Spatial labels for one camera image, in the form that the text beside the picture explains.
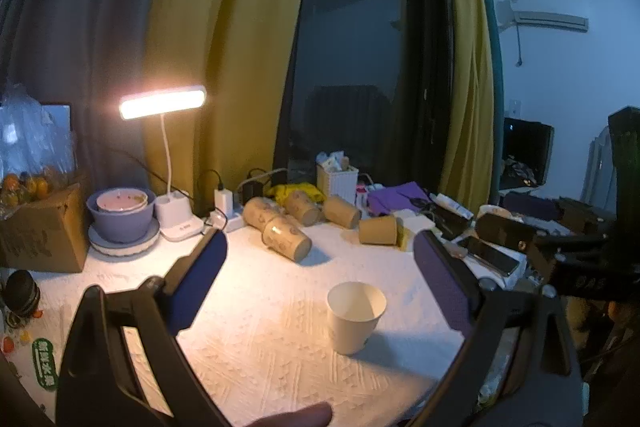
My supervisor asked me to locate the black smartphone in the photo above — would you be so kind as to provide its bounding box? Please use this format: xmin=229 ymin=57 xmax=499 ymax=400
xmin=457 ymin=235 xmax=521 ymax=278

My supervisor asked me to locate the teal curtain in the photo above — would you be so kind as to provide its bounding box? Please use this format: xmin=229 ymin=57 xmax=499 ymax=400
xmin=0 ymin=0 xmax=176 ymax=188

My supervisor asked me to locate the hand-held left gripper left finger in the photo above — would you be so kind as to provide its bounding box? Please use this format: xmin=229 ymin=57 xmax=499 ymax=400
xmin=55 ymin=228 xmax=236 ymax=427

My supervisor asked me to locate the yellow curtain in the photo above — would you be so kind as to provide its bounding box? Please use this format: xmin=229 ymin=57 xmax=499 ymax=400
xmin=435 ymin=0 xmax=496 ymax=208
xmin=142 ymin=0 xmax=321 ymax=218

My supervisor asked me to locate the white charger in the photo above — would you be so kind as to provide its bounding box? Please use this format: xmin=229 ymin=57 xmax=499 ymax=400
xmin=214 ymin=188 xmax=235 ymax=218

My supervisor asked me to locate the blue bowl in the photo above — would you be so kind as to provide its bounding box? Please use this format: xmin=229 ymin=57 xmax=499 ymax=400
xmin=86 ymin=188 xmax=157 ymax=244

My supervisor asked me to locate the cardboard box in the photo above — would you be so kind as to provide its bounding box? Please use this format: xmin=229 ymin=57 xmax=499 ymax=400
xmin=0 ymin=182 xmax=91 ymax=274

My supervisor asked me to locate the brown patterned paper cup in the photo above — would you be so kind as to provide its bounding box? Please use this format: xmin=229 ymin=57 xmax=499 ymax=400
xmin=358 ymin=215 xmax=403 ymax=248
xmin=322 ymin=197 xmax=362 ymax=229
xmin=284 ymin=190 xmax=321 ymax=226
xmin=242 ymin=197 xmax=283 ymax=230
xmin=261 ymin=216 xmax=313 ymax=264

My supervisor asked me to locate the black round jar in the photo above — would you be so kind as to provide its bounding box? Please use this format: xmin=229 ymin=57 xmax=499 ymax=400
xmin=4 ymin=270 xmax=41 ymax=318

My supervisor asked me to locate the yellow cloth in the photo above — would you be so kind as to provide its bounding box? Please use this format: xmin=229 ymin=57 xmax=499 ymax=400
xmin=265 ymin=183 xmax=326 ymax=204

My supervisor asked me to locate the white desk lamp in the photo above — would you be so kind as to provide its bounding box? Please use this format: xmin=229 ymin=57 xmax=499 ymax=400
xmin=119 ymin=85 xmax=207 ymax=244

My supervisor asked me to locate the dark glass window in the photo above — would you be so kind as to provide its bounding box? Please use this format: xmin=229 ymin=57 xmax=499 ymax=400
xmin=275 ymin=0 xmax=456 ymax=190

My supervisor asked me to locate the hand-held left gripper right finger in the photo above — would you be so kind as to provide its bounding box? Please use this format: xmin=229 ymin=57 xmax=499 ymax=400
xmin=410 ymin=229 xmax=586 ymax=427

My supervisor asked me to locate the white embossed tablecloth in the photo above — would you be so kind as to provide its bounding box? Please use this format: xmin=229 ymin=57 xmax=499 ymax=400
xmin=15 ymin=207 xmax=526 ymax=427

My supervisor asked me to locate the white air conditioner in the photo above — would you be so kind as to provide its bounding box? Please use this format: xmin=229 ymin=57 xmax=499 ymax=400
xmin=512 ymin=10 xmax=590 ymax=34

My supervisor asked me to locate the purple cloth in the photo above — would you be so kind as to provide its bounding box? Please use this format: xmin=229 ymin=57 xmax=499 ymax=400
xmin=366 ymin=182 xmax=431 ymax=217

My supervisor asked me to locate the plastic bag of oranges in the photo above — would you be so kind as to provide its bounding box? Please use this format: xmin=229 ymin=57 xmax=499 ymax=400
xmin=0 ymin=79 xmax=78 ymax=208

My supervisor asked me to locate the pink bowl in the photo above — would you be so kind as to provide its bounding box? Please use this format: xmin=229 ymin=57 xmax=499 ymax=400
xmin=96 ymin=188 xmax=149 ymax=212

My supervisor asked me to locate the white plate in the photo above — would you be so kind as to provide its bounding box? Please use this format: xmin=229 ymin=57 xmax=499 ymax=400
xmin=88 ymin=218 xmax=161 ymax=256

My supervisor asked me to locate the black monitor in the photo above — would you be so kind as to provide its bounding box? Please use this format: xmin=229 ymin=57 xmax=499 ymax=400
xmin=500 ymin=118 xmax=555 ymax=192

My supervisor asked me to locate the white paper cup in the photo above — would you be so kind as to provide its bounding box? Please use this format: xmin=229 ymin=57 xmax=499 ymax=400
xmin=327 ymin=282 xmax=388 ymax=356

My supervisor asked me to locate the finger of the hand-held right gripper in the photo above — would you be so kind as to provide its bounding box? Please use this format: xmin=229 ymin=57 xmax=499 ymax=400
xmin=474 ymin=212 xmax=612 ymax=300

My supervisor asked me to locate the black charger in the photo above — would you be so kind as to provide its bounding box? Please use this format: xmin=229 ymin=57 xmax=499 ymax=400
xmin=239 ymin=177 xmax=271 ymax=205

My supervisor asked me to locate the white woven basket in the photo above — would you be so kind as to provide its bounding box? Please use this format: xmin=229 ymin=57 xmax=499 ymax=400
xmin=316 ymin=162 xmax=360 ymax=200

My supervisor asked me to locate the green label packet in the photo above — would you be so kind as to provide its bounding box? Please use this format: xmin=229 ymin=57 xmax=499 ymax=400
xmin=30 ymin=337 xmax=61 ymax=393

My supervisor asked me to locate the white tissue pack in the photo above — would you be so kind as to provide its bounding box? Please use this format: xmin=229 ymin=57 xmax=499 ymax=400
xmin=400 ymin=214 xmax=437 ymax=239

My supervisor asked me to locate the white power strip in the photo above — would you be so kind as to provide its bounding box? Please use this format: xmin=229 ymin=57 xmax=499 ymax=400
xmin=202 ymin=212 xmax=246 ymax=234

